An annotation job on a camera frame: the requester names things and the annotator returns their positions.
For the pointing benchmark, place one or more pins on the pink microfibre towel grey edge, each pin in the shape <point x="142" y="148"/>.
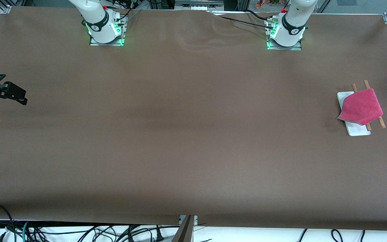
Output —
<point x="361" y="106"/>

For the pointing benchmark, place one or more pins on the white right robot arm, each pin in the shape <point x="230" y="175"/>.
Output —
<point x="97" y="20"/>

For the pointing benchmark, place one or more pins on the white rack base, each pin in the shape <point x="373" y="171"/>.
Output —
<point x="356" y="129"/>

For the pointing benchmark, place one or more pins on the white power strip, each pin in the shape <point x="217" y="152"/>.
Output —
<point x="198" y="4"/>

